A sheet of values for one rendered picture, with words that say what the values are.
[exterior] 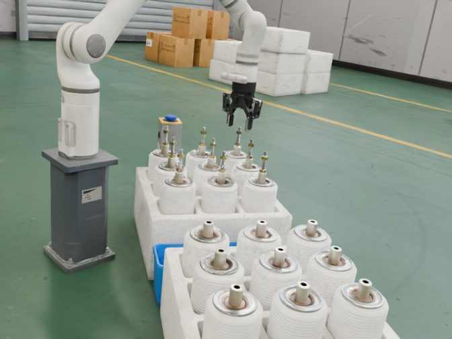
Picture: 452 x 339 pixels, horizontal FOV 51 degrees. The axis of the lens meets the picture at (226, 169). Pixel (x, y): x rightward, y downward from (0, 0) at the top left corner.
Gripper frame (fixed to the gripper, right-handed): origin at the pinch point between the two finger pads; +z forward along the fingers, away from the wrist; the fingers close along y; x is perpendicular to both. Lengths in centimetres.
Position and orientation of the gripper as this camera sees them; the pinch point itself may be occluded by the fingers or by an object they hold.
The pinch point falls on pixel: (239, 124)
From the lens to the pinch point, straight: 152.6
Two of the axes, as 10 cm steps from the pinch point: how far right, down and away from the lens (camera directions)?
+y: -8.0, -2.8, 5.3
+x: -5.9, 2.0, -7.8
